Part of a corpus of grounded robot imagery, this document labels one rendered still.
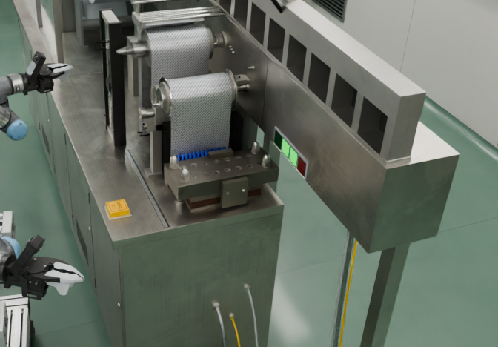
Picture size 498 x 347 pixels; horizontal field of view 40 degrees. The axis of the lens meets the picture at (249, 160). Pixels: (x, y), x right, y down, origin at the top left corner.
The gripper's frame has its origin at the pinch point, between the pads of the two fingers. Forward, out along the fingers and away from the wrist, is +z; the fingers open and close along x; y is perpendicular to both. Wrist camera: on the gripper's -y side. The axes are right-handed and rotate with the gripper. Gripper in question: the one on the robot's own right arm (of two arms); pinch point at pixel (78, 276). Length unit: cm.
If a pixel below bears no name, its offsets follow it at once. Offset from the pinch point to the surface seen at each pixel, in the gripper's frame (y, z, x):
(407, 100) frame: -46, 73, -38
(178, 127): -4, -3, -92
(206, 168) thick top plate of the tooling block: 9, 10, -88
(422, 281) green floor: 100, 110, -183
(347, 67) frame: -46, 56, -57
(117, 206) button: 22, -18, -72
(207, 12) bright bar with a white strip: -39, -3, -128
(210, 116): -8, 8, -99
